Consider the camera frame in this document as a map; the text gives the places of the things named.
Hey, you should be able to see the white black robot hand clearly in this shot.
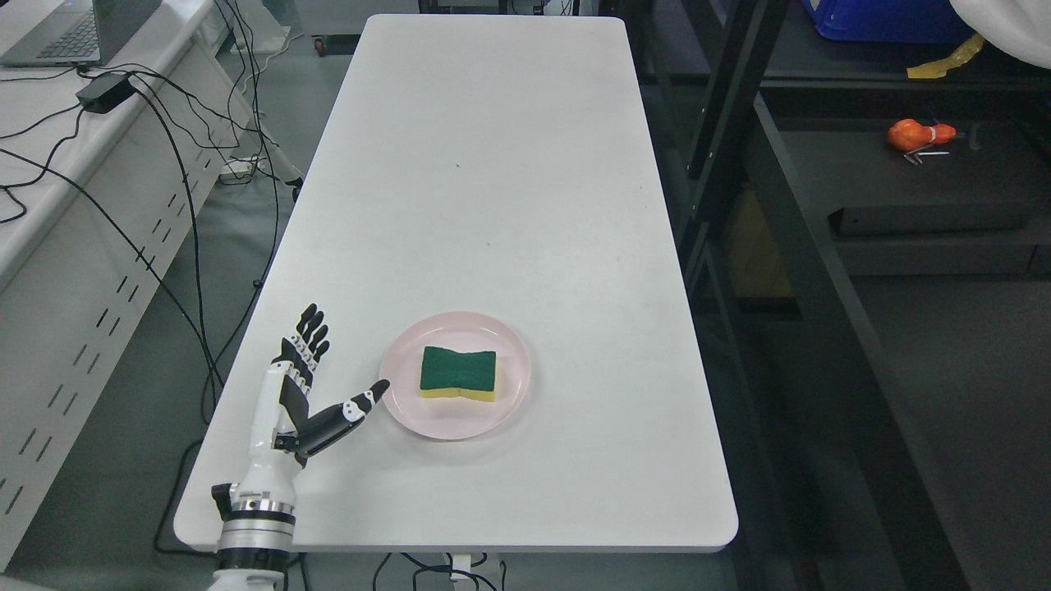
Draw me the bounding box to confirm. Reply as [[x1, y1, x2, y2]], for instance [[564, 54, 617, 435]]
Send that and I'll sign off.
[[232, 303, 391, 510]]

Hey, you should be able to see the green yellow sponge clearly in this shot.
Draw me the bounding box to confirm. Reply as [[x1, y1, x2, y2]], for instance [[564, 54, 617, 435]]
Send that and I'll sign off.
[[418, 346, 497, 403]]

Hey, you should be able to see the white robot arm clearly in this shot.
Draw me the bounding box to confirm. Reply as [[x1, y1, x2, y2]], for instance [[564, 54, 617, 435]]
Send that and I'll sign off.
[[208, 483, 296, 590]]

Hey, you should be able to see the dark metal shelf rack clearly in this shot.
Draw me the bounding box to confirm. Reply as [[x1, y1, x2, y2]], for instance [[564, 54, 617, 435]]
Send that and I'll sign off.
[[615, 1, 1049, 590]]

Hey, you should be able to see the orange toy on shelf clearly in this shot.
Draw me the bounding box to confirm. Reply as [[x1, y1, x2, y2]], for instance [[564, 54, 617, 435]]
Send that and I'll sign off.
[[887, 117, 957, 152]]

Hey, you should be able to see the pink round plate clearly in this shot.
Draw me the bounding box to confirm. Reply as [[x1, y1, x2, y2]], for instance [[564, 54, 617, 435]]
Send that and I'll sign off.
[[380, 313, 532, 441]]

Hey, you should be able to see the white power strip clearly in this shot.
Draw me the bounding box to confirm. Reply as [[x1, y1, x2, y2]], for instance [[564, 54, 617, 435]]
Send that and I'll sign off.
[[218, 158, 257, 184]]

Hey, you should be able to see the white side desk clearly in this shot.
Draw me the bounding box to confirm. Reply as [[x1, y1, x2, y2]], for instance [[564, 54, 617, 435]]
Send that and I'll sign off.
[[1, 1, 255, 566]]

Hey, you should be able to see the black power adapter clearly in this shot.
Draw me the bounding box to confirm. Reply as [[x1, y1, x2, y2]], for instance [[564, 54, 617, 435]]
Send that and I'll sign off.
[[76, 72, 135, 113]]

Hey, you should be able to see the grey laptop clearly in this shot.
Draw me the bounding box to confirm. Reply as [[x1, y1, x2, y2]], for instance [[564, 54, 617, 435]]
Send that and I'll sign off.
[[2, 1, 162, 67]]

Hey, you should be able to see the blue plastic bin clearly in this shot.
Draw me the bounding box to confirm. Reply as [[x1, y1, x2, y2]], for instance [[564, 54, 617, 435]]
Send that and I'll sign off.
[[801, 1, 975, 44]]

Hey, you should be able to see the yellow tape strip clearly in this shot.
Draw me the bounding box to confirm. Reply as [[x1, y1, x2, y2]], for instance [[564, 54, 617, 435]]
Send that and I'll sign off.
[[906, 33, 986, 80]]

